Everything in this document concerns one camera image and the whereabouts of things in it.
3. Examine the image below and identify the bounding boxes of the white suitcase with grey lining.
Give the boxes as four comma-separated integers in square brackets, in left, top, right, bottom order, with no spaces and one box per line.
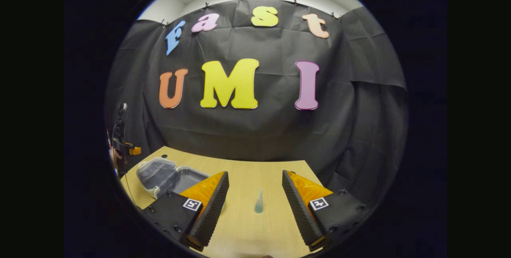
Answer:
[136,157,212,200]

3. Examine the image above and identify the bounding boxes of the black backdrop cloth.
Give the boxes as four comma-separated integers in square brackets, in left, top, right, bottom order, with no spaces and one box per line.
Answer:
[105,0,408,206]

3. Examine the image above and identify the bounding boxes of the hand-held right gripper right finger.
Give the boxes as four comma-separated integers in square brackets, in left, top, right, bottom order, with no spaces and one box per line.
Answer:
[281,169,374,252]

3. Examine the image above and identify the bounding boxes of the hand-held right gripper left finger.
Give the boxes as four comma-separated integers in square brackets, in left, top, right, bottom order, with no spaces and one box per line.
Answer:
[144,170,230,252]

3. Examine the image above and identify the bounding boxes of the thin black cable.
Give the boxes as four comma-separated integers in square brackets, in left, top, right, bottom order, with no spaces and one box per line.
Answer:
[123,170,139,207]

